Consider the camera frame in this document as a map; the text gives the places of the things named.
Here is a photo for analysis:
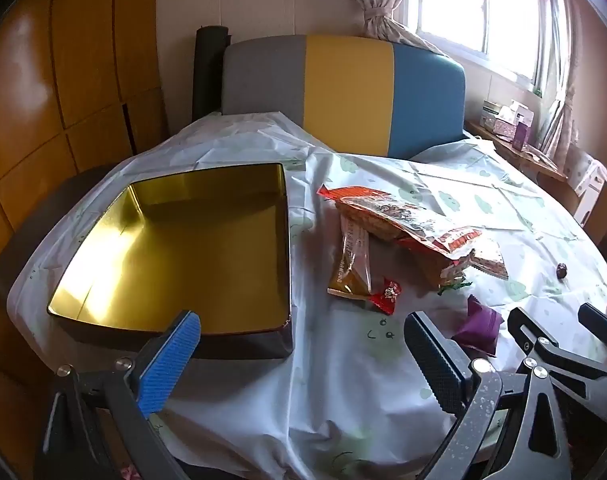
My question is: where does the black rolled mat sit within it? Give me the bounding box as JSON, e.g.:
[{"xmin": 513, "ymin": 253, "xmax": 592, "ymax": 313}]
[{"xmin": 192, "ymin": 26, "xmax": 233, "ymax": 123}]

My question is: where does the white patterned box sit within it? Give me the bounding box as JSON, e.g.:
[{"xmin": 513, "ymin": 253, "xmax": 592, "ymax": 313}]
[{"xmin": 568, "ymin": 147, "xmax": 607, "ymax": 221}]

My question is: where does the small red candy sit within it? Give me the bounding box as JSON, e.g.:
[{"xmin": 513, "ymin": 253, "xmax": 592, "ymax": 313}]
[{"xmin": 369, "ymin": 277, "xmax": 403, "ymax": 316}]

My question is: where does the floral curtain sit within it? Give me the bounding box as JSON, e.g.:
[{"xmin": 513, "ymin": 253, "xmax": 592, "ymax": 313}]
[
  {"xmin": 533, "ymin": 0, "xmax": 584, "ymax": 171},
  {"xmin": 351, "ymin": 0, "xmax": 454, "ymax": 56}
]

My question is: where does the large red snack packet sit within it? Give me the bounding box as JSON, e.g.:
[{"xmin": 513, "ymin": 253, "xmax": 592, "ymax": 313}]
[{"xmin": 317, "ymin": 184, "xmax": 484, "ymax": 261}]

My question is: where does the gold tin box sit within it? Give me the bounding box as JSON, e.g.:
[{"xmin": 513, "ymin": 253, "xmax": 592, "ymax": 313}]
[{"xmin": 46, "ymin": 162, "xmax": 292, "ymax": 360}]

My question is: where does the window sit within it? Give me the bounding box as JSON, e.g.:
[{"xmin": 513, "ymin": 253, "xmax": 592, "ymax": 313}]
[{"xmin": 413, "ymin": 0, "xmax": 554, "ymax": 86}]

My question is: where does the clear brown snack packet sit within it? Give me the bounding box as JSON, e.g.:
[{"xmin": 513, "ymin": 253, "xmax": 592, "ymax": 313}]
[{"xmin": 327, "ymin": 220, "xmax": 373, "ymax": 300}]

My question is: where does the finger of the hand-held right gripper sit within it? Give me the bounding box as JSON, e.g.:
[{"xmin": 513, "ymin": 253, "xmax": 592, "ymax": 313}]
[
  {"xmin": 508, "ymin": 307, "xmax": 607, "ymax": 423},
  {"xmin": 578, "ymin": 303, "xmax": 607, "ymax": 346}
]

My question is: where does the wooden wardrobe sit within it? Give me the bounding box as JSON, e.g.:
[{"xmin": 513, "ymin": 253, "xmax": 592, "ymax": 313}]
[{"xmin": 0, "ymin": 0, "xmax": 170, "ymax": 411}]

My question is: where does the small red-black snack packet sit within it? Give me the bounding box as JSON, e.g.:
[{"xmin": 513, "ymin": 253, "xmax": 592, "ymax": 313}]
[{"xmin": 471, "ymin": 237, "xmax": 510, "ymax": 281}]

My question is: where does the grey yellow blue headboard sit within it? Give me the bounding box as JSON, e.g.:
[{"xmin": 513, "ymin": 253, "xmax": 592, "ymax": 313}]
[{"xmin": 221, "ymin": 35, "xmax": 467, "ymax": 161}]

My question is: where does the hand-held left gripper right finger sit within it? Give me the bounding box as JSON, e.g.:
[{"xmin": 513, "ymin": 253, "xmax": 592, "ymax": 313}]
[{"xmin": 406, "ymin": 311, "xmax": 571, "ymax": 480}]

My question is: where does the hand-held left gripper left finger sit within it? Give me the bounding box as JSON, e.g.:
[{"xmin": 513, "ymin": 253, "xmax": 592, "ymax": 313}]
[{"xmin": 41, "ymin": 310, "xmax": 202, "ymax": 480}]

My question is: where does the purple snack packet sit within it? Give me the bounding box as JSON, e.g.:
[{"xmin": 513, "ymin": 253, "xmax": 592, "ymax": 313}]
[{"xmin": 453, "ymin": 295, "xmax": 504, "ymax": 358}]

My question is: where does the green white box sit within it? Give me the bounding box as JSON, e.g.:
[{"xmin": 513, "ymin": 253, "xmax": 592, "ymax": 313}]
[{"xmin": 481, "ymin": 101, "xmax": 514, "ymax": 133}]

